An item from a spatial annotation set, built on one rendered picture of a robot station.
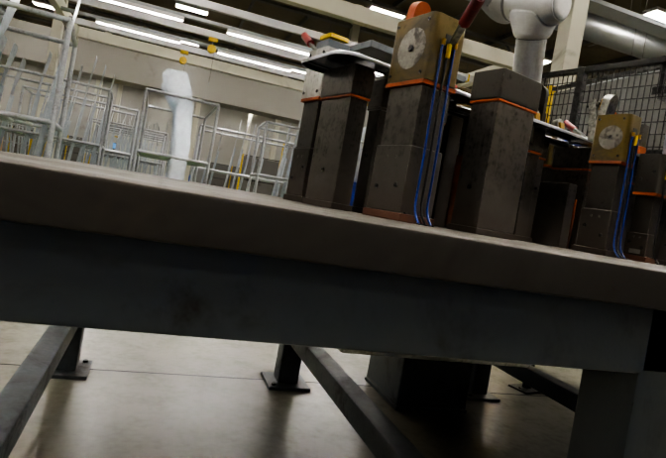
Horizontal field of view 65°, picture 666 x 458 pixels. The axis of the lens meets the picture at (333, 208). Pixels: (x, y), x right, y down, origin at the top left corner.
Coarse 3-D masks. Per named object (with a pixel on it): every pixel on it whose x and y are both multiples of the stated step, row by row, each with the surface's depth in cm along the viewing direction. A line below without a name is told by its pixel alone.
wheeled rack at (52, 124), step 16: (0, 0) 383; (48, 16) 397; (64, 16) 402; (16, 32) 469; (32, 32) 473; (64, 48) 403; (64, 64) 404; (64, 96) 487; (0, 112) 389; (64, 112) 488; (48, 128) 484; (48, 144) 403
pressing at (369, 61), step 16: (304, 64) 112; (320, 64) 113; (336, 64) 111; (368, 64) 106; (384, 64) 101; (464, 96) 118; (448, 112) 136; (464, 112) 135; (544, 128) 137; (560, 128) 132; (560, 144) 154; (592, 144) 147
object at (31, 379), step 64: (0, 256) 38; (64, 256) 40; (128, 256) 41; (192, 256) 43; (256, 256) 44; (0, 320) 39; (64, 320) 40; (128, 320) 42; (192, 320) 43; (256, 320) 45; (320, 320) 47; (384, 320) 48; (448, 320) 51; (512, 320) 53; (576, 320) 56; (640, 320) 58; (320, 384) 156; (640, 384) 59; (0, 448) 85; (384, 448) 113; (576, 448) 65; (640, 448) 60
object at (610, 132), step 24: (600, 120) 131; (624, 120) 126; (600, 144) 130; (624, 144) 126; (600, 168) 130; (624, 168) 128; (600, 192) 129; (624, 192) 127; (600, 216) 128; (624, 216) 127; (576, 240) 132; (600, 240) 127
